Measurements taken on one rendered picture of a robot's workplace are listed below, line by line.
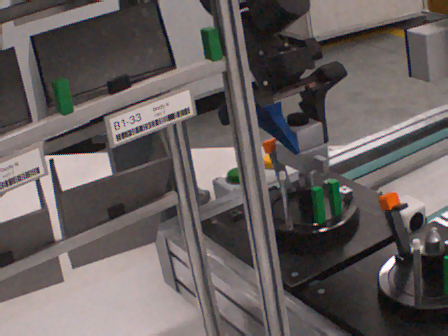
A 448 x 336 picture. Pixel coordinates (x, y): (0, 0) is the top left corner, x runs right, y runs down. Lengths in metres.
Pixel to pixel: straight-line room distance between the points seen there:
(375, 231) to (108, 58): 0.50
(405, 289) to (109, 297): 0.52
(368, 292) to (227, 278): 0.20
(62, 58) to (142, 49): 0.08
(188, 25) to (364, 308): 3.43
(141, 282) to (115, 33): 0.61
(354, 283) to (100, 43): 0.45
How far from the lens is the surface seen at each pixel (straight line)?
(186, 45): 4.26
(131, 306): 1.20
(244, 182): 0.77
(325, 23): 5.34
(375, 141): 1.37
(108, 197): 0.87
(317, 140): 1.05
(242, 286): 1.01
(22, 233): 0.83
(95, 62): 0.72
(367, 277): 0.97
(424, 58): 1.01
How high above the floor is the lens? 1.51
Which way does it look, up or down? 28 degrees down
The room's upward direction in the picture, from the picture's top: 9 degrees counter-clockwise
